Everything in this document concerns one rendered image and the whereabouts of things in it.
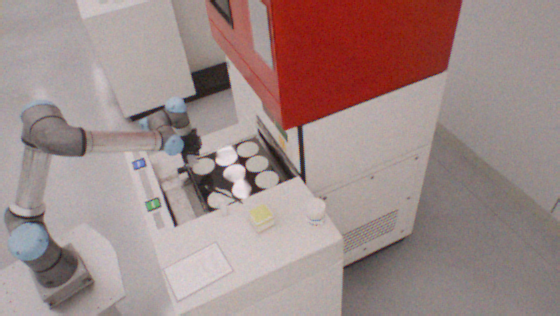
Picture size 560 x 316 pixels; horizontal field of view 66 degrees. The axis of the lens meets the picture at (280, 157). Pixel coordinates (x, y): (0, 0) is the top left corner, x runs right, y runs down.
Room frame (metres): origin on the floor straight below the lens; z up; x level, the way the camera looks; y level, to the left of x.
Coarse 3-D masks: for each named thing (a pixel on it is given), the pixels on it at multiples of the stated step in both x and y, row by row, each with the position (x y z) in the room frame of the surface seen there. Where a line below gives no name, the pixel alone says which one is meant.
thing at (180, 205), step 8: (176, 192) 1.26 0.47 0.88; (184, 192) 1.25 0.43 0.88; (168, 200) 1.22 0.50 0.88; (176, 200) 1.21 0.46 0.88; (184, 200) 1.21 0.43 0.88; (176, 208) 1.17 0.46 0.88; (184, 208) 1.16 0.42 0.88; (176, 216) 1.12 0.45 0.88; (184, 216) 1.12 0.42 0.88; (192, 216) 1.11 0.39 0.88
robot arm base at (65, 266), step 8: (64, 248) 0.97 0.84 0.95; (64, 256) 0.93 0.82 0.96; (72, 256) 0.95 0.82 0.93; (56, 264) 0.89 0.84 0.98; (64, 264) 0.90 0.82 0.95; (72, 264) 0.92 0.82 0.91; (40, 272) 0.86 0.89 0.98; (48, 272) 0.87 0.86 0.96; (56, 272) 0.87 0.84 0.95; (64, 272) 0.88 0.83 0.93; (72, 272) 0.90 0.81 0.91; (40, 280) 0.86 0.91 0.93; (48, 280) 0.86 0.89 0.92; (56, 280) 0.86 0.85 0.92; (64, 280) 0.87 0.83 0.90
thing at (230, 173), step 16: (224, 160) 1.40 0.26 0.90; (240, 160) 1.39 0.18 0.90; (192, 176) 1.32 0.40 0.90; (208, 176) 1.31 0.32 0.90; (224, 176) 1.30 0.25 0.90; (240, 176) 1.29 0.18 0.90; (256, 176) 1.28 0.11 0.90; (208, 192) 1.22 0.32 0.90; (240, 192) 1.20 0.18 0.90; (256, 192) 1.19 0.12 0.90; (208, 208) 1.13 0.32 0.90
